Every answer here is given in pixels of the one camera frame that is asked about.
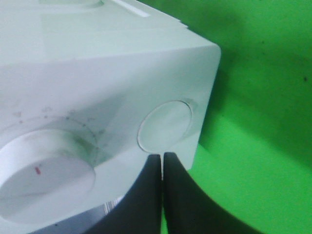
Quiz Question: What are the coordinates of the white microwave oven body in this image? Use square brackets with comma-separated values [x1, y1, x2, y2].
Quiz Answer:
[0, 0, 221, 234]

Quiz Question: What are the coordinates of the round white door release button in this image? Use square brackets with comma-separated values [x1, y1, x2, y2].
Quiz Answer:
[137, 100, 192, 153]

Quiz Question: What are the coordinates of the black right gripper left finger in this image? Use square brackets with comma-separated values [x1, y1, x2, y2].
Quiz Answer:
[85, 155, 162, 234]

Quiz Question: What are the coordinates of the lower white microwave knob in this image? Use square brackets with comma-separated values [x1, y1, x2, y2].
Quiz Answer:
[0, 129, 96, 224]

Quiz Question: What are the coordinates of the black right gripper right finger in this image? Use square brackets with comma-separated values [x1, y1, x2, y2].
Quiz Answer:
[163, 152, 259, 234]

